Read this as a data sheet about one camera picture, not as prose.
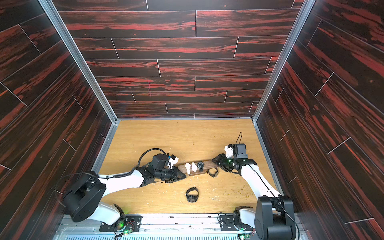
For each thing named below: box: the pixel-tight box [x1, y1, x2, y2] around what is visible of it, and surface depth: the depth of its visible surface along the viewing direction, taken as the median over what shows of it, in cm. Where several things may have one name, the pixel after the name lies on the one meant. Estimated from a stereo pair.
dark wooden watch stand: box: [178, 160, 218, 175], surface depth 86 cm
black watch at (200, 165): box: [197, 161, 204, 172], surface depth 87 cm
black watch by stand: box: [208, 167, 219, 178], surface depth 91 cm
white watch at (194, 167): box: [191, 162, 198, 173], surface depth 86 cm
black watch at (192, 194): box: [186, 187, 199, 203], surface depth 85 cm
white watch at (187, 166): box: [185, 162, 191, 175], surface depth 86 cm
